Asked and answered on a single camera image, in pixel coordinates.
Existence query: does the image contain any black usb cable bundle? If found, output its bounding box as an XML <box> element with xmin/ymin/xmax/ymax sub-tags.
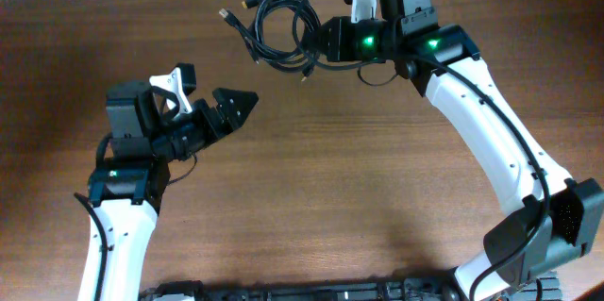
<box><xmin>218</xmin><ymin>0</ymin><xmax>331</xmax><ymax>83</ymax></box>

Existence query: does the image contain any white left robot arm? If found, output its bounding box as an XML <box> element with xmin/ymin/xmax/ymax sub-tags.
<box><xmin>75</xmin><ymin>81</ymin><xmax>259</xmax><ymax>300</ymax></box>

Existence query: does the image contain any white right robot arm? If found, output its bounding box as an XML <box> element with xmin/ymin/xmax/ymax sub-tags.
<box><xmin>311</xmin><ymin>0</ymin><xmax>603</xmax><ymax>300</ymax></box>

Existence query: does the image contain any black right camera cable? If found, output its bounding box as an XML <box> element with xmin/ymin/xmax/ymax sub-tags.
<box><xmin>291</xmin><ymin>0</ymin><xmax>553</xmax><ymax>301</ymax></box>

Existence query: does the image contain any black camera cable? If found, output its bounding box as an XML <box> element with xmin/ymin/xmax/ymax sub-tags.
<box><xmin>291</xmin><ymin>0</ymin><xmax>553</xmax><ymax>301</ymax></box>
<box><xmin>73</xmin><ymin>192</ymin><xmax>110</xmax><ymax>301</ymax></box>

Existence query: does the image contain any black left camera cable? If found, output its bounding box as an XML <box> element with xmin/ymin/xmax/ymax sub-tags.
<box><xmin>73</xmin><ymin>192</ymin><xmax>110</xmax><ymax>301</ymax></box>

